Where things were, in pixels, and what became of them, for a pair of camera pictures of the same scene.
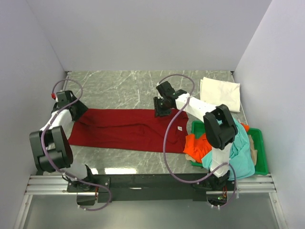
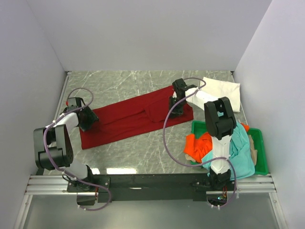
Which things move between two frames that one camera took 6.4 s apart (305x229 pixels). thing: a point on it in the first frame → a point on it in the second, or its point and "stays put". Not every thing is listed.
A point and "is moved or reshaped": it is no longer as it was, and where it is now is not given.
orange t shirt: [197, 148] stays put
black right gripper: [157, 111] → [178, 111]
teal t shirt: [241, 160] stays put
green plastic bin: [198, 129] stays put
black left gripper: [82, 109] → [92, 118]
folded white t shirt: [215, 93] stays put
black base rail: [170, 187] stays put
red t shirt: [129, 130] is moved or reshaped
